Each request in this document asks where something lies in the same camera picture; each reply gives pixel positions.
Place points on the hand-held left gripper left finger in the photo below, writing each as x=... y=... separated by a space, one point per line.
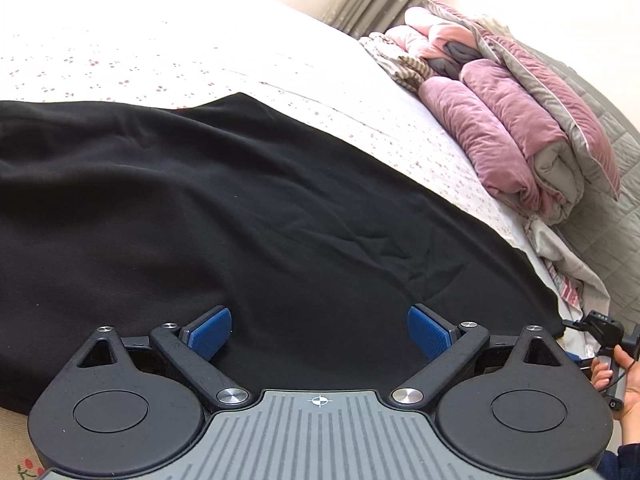
x=212 y=332

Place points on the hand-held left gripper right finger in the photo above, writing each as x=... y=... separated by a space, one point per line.
x=430 y=335

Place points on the black pants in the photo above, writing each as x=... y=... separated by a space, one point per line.
x=250 y=210

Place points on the person's right forearm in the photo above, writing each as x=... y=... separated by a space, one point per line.
x=622 y=465

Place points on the person's right hand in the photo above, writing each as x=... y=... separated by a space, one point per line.
x=631 y=390

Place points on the white red striped cloth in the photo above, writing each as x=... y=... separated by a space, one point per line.
x=567 y=290

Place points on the grey quilted headboard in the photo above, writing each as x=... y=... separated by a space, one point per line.
x=620 y=240

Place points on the white cloth pile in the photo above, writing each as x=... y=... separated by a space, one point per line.
x=550 y=245

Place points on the purple grey rolled quilt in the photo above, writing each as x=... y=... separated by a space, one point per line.
x=480 y=120

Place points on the purple quilt with white piping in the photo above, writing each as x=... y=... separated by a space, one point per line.
x=540 y=75

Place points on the grey white striped cloth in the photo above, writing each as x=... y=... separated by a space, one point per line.
x=400 y=67

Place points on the cherry print cloth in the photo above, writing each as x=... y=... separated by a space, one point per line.
x=125 y=75

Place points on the pink folded quilt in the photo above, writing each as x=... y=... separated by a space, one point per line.
x=425 y=42

